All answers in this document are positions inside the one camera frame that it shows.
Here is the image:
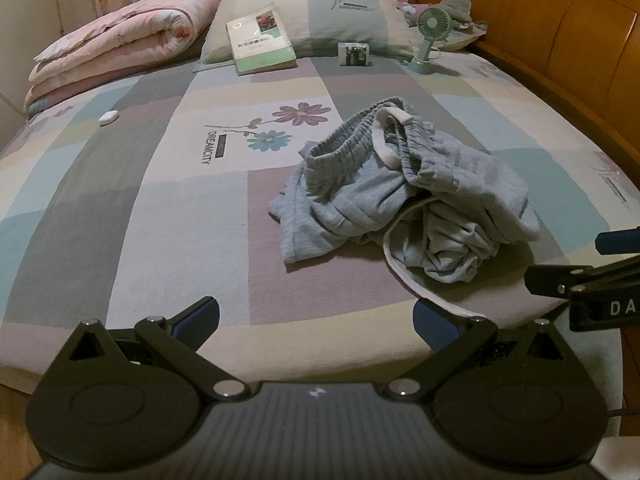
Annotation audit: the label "green and white book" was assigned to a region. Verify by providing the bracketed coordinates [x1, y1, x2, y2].
[226, 2, 299, 77]

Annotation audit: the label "large patchwork pillow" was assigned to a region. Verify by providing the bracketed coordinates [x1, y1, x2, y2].
[200, 0, 421, 66]

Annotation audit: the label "bed with patchwork sheet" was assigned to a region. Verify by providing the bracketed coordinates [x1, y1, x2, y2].
[0, 0, 640, 396]

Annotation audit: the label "folded pink floral quilt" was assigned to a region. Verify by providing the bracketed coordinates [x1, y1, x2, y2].
[27, 0, 223, 118]

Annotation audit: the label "grey sweatpants with white drawstring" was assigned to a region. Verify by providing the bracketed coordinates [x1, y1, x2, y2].
[267, 95, 543, 321]

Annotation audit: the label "wooden bed headboard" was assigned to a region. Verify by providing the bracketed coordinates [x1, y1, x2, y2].
[407, 0, 640, 231]

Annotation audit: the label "small green and white box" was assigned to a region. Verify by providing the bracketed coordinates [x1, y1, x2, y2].
[338, 42, 372, 67]

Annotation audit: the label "green handheld fan on stand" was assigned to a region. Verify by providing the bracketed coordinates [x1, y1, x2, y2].
[410, 6, 453, 75]

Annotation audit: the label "grey-green folded cloth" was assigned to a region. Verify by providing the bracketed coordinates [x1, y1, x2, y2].
[440, 0, 488, 36]

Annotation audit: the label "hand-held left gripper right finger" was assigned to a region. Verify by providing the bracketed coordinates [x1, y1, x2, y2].
[382, 299, 568, 403]

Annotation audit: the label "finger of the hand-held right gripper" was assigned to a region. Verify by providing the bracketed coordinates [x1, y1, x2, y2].
[525, 261, 640, 298]
[594, 228, 640, 257]

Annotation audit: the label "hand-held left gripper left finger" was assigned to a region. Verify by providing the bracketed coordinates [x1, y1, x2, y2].
[65, 296, 251, 403]

